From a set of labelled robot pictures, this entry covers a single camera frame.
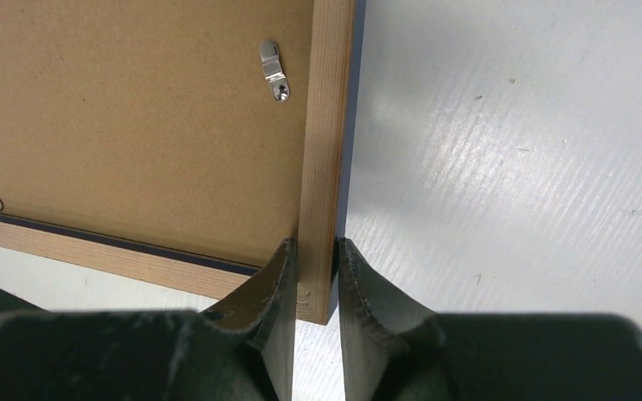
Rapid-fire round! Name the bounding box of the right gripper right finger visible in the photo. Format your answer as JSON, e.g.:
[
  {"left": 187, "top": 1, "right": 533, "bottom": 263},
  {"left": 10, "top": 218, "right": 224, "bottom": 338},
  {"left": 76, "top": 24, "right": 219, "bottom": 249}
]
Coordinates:
[{"left": 336, "top": 238, "right": 642, "bottom": 400}]

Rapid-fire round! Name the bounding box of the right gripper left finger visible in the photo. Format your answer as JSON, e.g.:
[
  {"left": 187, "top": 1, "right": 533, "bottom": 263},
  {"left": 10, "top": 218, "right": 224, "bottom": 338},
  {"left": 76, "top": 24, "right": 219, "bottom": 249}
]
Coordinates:
[{"left": 0, "top": 238, "right": 298, "bottom": 400}]

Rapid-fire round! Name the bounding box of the blue wooden picture frame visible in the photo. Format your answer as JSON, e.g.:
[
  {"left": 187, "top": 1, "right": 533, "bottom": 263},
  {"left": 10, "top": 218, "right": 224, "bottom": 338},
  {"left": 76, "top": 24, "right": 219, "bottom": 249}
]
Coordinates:
[{"left": 0, "top": 1, "right": 365, "bottom": 324}]

